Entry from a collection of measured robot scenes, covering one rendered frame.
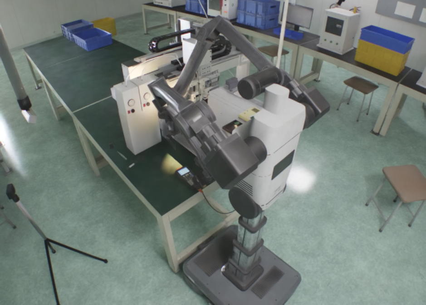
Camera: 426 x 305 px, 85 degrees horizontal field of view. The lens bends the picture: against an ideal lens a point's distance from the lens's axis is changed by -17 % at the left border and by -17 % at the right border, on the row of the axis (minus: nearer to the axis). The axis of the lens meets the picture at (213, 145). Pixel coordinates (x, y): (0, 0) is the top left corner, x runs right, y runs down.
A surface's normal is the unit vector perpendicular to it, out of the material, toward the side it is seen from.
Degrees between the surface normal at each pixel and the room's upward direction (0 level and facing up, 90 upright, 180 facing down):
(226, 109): 0
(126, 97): 90
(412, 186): 2
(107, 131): 0
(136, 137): 90
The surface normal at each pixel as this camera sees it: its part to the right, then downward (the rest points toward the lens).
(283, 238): 0.00, -0.77
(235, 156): 0.35, -0.44
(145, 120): 0.68, 0.47
